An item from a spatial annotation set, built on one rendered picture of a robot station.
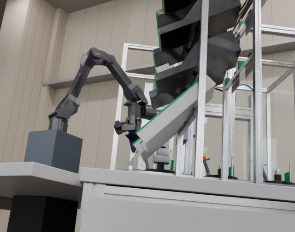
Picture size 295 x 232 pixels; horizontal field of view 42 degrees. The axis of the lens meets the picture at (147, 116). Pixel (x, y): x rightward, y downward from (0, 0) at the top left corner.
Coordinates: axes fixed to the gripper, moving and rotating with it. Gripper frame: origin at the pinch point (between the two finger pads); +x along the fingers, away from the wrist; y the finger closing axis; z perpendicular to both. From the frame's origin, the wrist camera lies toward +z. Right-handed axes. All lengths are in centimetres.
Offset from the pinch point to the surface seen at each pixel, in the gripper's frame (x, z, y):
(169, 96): -11.7, -18.5, 24.2
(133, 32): -336, 125, -504
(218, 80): -18.7, -36.0, 19.5
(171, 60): -27.6, -18.9, 20.7
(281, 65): -79, -80, -110
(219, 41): -23, -37, 42
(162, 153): 4.1, -12.0, -0.9
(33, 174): 23, 2, 80
